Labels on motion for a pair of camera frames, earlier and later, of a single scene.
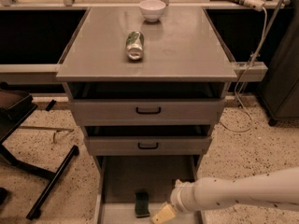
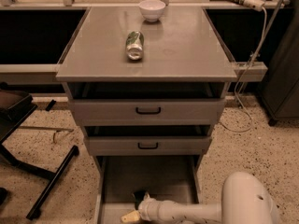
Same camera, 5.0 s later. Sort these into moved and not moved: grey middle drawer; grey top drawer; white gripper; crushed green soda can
Moved: white gripper
Not moved: grey top drawer; crushed green soda can; grey middle drawer
